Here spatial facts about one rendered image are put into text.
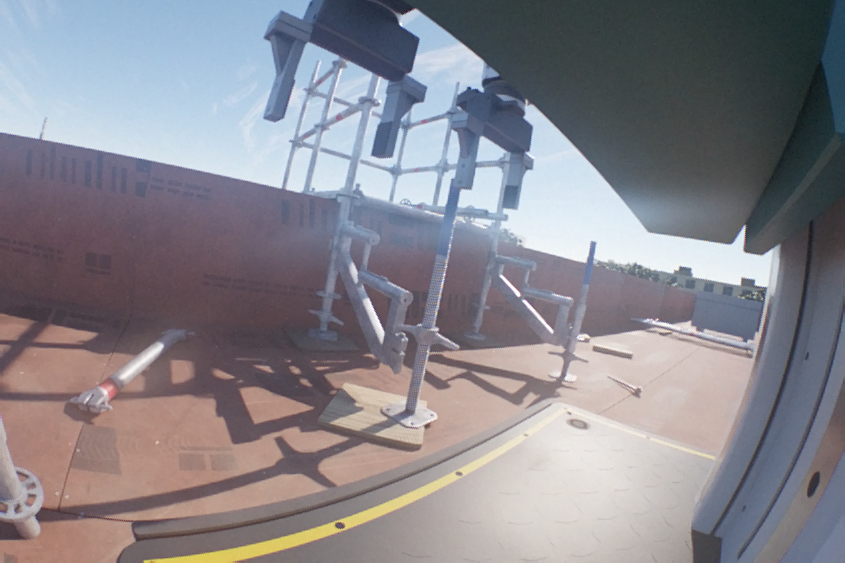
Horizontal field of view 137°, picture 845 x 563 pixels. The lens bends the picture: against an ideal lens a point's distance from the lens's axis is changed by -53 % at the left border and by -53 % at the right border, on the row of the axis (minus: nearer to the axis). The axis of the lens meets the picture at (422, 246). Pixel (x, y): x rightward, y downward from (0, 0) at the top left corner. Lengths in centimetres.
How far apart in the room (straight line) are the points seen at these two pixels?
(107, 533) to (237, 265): 135
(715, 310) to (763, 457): 618
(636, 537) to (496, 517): 15
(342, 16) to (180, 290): 154
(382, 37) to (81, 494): 89
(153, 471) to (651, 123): 92
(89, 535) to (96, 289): 130
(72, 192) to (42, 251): 31
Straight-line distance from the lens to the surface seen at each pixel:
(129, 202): 175
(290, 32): 36
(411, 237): 207
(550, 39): 16
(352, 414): 112
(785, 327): 41
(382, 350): 126
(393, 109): 41
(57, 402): 111
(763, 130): 22
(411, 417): 115
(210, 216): 172
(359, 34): 39
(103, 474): 86
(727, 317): 657
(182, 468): 87
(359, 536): 33
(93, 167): 181
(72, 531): 77
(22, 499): 71
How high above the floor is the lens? 57
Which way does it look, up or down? level
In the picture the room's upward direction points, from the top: 11 degrees clockwise
